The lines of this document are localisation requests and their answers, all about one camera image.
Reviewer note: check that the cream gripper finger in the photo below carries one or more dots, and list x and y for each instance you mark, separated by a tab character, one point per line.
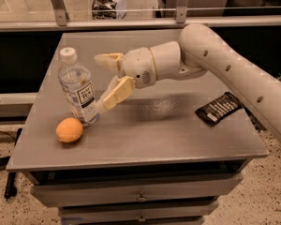
118	90
111	61

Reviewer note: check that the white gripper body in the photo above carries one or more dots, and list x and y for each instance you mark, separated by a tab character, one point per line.
138	67

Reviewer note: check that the clear plastic tea bottle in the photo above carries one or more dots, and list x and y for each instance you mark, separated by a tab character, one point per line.
75	80

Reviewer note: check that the black white robot base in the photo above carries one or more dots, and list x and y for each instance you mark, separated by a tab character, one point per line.
108	9

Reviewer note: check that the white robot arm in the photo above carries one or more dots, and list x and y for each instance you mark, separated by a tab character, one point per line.
198	49

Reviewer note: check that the orange fruit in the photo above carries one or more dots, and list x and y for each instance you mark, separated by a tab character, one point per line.
69	130

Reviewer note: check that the grey drawer cabinet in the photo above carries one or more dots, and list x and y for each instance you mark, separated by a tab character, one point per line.
153	134

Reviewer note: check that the top grey drawer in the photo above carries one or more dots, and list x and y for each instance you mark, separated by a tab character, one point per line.
137	190

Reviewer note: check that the grey drawer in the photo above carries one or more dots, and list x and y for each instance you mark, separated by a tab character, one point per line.
137	190
137	213

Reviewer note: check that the metal window rail frame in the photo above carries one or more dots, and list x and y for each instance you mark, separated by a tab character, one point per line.
69	15

